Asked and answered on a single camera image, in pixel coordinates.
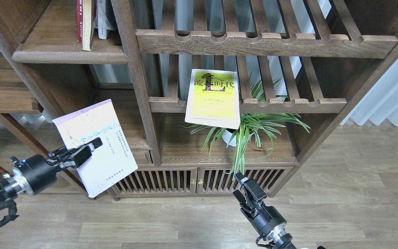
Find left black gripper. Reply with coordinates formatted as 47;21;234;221
10;137;103;196

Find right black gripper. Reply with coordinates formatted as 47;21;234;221
233;172;286;239

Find white purple book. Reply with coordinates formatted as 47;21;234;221
52;99;139;199

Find red paperback book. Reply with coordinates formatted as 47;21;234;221
76;0;83;43

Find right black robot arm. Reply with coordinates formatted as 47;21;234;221
233;172;295;249

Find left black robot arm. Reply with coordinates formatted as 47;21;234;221
0;137;103;227

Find brass cabinet door knobs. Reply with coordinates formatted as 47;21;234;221
190;178;204;185

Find white plant pot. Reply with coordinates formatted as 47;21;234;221
221;129;254;147

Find spider plant leaves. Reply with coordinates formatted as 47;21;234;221
182;80;310;180

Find yellow green book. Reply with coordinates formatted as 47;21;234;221
185;69;241;129

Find dark wooden bookshelf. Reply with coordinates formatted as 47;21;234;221
0;0;398;199

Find upright tan book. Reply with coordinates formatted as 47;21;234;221
82;0;96;52

